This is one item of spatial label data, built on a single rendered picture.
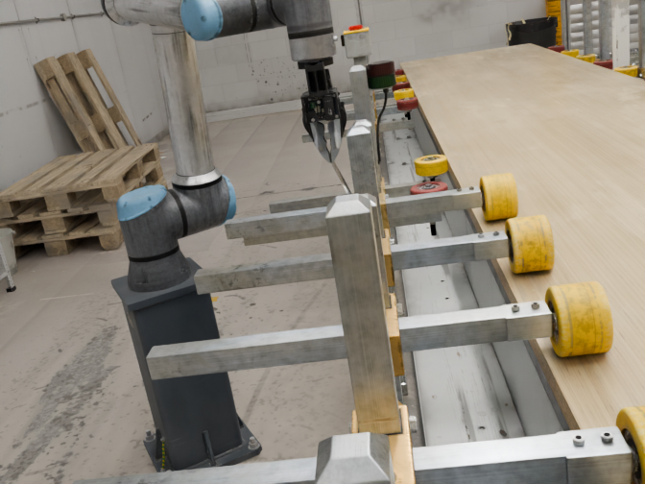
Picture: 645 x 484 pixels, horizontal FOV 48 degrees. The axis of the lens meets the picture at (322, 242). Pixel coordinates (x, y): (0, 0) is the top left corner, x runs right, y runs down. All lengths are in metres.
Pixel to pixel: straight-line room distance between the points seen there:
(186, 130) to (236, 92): 7.34
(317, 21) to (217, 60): 8.00
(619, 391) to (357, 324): 0.33
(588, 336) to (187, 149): 1.49
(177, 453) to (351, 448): 1.98
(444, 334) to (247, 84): 8.64
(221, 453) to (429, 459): 1.79
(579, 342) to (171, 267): 1.49
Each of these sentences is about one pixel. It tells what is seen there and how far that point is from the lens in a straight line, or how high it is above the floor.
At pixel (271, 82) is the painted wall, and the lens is 9.32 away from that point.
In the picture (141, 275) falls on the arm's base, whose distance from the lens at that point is 2.13.
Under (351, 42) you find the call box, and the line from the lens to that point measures 2.01.
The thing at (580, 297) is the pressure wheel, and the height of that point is 0.98.
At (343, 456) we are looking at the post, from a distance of 0.34.
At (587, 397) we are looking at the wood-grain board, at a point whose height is 0.90.
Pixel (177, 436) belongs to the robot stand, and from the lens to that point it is 2.29.
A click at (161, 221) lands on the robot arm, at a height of 0.79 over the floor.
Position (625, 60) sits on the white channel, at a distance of 3.02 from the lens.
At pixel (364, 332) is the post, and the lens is 0.58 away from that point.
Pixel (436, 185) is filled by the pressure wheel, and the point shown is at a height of 0.90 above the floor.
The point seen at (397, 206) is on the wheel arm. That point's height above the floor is 0.95.
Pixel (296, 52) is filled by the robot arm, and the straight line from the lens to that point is 1.44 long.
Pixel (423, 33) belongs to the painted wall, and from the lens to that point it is 9.22.
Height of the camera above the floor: 1.32
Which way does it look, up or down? 19 degrees down
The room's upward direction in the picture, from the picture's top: 9 degrees counter-clockwise
